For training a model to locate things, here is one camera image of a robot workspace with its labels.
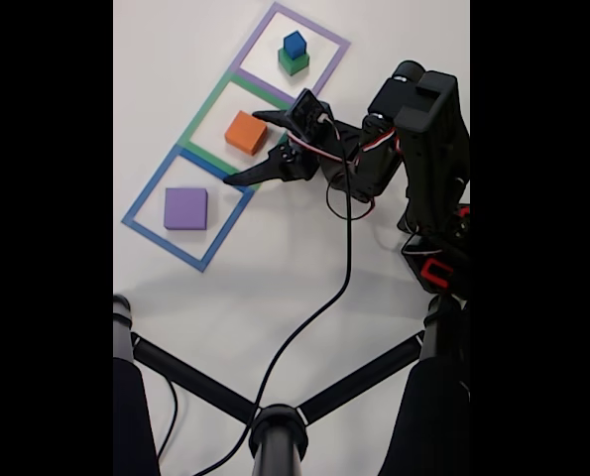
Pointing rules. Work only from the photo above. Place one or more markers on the orange cube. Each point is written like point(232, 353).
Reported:
point(245, 131)

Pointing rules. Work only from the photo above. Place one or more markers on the green cube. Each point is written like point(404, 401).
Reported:
point(294, 64)

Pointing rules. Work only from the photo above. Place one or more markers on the small blue cube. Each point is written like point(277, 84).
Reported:
point(294, 42)

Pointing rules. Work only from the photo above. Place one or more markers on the purple block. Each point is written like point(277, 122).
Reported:
point(185, 208)

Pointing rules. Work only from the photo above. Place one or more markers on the camera board with blue mount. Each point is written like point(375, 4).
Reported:
point(307, 114)

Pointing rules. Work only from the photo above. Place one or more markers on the green square frame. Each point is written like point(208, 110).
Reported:
point(201, 116)

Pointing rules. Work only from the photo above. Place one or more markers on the purple square frame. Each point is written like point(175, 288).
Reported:
point(258, 35)

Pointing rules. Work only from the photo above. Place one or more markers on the blue square frame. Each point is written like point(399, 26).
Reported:
point(147, 191)

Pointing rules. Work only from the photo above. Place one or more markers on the black camera tripod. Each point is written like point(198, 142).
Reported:
point(277, 436)

